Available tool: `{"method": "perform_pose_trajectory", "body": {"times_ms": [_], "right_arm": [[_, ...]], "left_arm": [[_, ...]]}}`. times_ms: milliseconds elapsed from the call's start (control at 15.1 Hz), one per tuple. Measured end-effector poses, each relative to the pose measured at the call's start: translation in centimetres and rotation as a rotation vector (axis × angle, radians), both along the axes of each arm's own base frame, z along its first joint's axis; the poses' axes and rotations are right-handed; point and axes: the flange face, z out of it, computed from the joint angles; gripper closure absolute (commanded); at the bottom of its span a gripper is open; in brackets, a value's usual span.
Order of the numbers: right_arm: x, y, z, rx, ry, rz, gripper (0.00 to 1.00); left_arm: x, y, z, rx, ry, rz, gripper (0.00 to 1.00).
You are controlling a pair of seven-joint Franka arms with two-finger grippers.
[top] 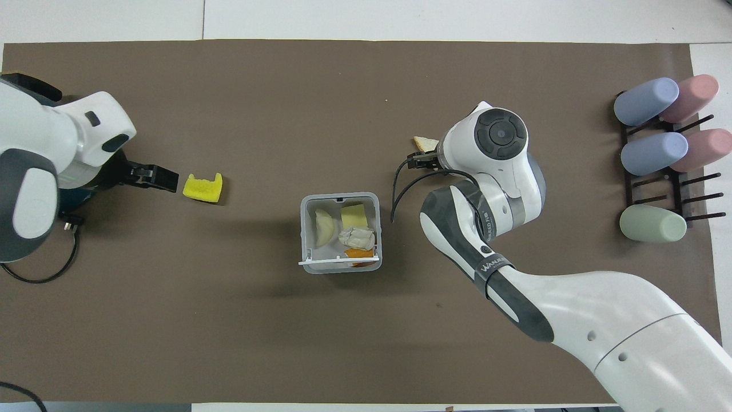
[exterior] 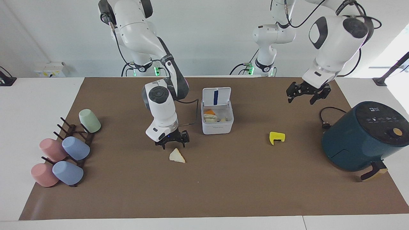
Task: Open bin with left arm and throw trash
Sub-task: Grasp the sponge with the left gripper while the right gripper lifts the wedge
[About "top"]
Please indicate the pale yellow sponge block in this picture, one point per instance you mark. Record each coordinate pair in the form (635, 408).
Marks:
(354, 216)

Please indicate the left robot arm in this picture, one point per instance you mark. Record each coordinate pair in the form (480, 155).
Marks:
(40, 143)

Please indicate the blue cup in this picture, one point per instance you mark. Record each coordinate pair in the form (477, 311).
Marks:
(645, 102)
(653, 153)

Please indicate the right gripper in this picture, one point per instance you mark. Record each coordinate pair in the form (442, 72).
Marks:
(428, 162)

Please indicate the pale dumpling-shaped trash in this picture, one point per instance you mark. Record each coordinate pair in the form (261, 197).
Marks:
(324, 229)

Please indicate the crumpled white paper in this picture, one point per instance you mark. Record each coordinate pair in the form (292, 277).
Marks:
(357, 237)

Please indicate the white bin lid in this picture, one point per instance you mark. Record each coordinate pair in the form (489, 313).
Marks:
(337, 261)

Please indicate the yellow sponge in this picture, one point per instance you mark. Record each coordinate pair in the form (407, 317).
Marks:
(202, 189)

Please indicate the orange trash piece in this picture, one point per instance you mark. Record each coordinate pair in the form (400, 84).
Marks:
(359, 253)

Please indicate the black cup rack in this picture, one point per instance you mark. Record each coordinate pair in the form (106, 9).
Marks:
(675, 184)

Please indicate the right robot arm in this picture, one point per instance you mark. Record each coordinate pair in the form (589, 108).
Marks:
(572, 309)

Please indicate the bread slice piece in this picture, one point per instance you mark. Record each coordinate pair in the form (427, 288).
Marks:
(425, 143)

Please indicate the green cup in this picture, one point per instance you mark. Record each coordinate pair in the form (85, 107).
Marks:
(652, 224)

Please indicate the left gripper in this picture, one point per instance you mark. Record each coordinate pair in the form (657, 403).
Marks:
(117, 170)

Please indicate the grey plastic bin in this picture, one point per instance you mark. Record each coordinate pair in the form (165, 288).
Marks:
(309, 229)

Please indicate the pink cup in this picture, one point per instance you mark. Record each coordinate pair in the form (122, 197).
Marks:
(706, 149)
(695, 94)

